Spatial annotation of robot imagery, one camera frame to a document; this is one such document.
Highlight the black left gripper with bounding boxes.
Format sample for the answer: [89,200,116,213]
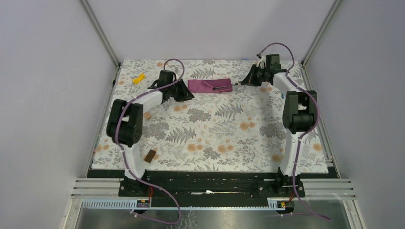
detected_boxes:
[167,78,194,102]

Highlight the purple cloth napkin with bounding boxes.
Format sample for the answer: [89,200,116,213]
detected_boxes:
[188,78,233,93]

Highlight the iridescent fork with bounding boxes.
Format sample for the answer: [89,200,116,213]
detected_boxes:
[213,82,240,90]

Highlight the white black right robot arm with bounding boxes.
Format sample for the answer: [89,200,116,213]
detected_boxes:
[240,54,319,177]

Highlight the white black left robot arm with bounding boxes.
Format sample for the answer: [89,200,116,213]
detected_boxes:
[106,70,194,196]

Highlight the yellow plastic block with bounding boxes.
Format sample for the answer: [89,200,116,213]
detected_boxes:
[132,73,146,84]

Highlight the brown rectangular block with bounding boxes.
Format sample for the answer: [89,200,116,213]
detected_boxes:
[144,149,157,163]

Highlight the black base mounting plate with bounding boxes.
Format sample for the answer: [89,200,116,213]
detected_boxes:
[118,171,306,207]

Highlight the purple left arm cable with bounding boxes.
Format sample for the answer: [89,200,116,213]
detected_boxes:
[114,58,186,225]

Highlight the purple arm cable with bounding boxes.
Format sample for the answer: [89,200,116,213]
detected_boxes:
[257,42,332,221]
[114,58,186,225]

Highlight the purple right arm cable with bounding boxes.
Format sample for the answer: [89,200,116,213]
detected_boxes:
[257,42,332,221]

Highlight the slotted grey cable duct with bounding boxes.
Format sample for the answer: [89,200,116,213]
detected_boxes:
[82,199,286,212]

